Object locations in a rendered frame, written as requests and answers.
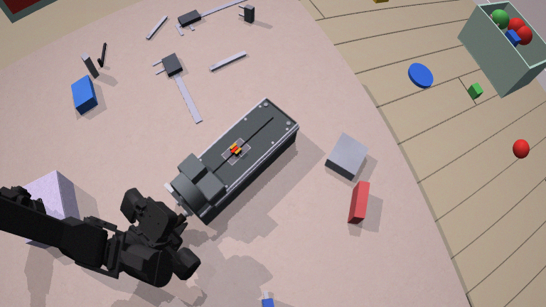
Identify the blue rectangular block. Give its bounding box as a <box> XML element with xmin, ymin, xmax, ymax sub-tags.
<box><xmin>71</xmin><ymin>75</ymin><xmax>98</xmax><ymax>115</ymax></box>

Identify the red rectangular block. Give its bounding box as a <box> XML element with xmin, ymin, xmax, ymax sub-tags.
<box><xmin>347</xmin><ymin>181</ymin><xmax>370</xmax><ymax>225</ymax></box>

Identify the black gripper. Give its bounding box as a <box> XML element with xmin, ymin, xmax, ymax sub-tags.
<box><xmin>120</xmin><ymin>188</ymin><xmax>201</xmax><ymax>280</ymax></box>

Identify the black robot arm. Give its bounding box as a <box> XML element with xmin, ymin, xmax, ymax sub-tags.
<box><xmin>0</xmin><ymin>185</ymin><xmax>178</xmax><ymax>288</ymax></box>

